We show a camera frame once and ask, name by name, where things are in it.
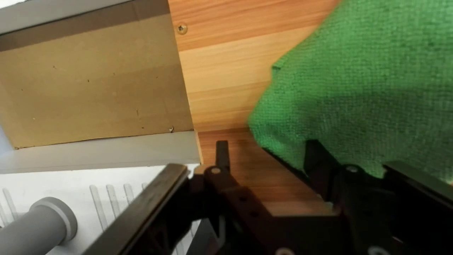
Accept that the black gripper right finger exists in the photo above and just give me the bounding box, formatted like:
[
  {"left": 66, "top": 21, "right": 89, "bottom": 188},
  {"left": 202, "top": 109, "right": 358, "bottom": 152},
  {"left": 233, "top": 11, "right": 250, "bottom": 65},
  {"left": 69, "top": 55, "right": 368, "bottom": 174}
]
[{"left": 383, "top": 161, "right": 453, "bottom": 208}]

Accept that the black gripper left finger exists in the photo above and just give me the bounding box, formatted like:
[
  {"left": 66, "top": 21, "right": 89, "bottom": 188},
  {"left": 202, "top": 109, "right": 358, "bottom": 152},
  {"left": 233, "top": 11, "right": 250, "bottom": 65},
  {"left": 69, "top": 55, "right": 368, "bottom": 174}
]
[{"left": 83, "top": 162, "right": 188, "bottom": 255}]

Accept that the green towel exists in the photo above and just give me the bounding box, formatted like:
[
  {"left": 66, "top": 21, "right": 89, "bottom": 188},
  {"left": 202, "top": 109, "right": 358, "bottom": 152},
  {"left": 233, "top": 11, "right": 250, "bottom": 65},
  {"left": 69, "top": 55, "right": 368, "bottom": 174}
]
[{"left": 249, "top": 0, "right": 453, "bottom": 182}]

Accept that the grey faucet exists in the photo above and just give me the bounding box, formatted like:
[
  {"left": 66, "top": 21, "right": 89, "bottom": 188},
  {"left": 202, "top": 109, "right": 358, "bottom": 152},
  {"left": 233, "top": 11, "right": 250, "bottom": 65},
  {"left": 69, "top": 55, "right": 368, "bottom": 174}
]
[{"left": 0, "top": 196, "right": 77, "bottom": 255}]

